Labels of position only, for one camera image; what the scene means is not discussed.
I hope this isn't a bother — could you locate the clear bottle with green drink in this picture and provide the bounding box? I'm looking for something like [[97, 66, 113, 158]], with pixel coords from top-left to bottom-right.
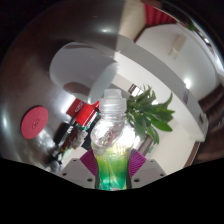
[[90, 88, 137, 191]]

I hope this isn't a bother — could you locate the flat round red coaster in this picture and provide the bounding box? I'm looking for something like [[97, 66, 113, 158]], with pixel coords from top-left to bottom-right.
[[20, 105, 50, 140]]

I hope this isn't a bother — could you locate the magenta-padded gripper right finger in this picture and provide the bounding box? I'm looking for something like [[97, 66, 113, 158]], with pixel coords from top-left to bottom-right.
[[127, 148, 167, 190]]

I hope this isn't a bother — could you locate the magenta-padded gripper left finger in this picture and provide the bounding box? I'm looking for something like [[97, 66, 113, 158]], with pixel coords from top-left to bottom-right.
[[59, 148, 99, 190]]

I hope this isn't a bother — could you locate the potted plant in white pot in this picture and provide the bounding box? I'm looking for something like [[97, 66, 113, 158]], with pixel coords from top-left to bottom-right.
[[125, 85, 176, 145]]

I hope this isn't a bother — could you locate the wall lamp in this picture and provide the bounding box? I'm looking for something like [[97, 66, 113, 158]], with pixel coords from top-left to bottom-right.
[[183, 78, 193, 89]]

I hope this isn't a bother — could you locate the white wall heater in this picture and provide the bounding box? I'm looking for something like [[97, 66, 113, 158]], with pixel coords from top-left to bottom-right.
[[168, 34, 188, 57]]

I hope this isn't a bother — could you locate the red box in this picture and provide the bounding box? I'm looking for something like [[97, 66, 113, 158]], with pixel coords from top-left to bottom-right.
[[65, 98, 100, 128]]

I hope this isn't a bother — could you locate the black flat device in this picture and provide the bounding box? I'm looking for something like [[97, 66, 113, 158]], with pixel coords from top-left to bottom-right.
[[53, 122, 72, 145]]

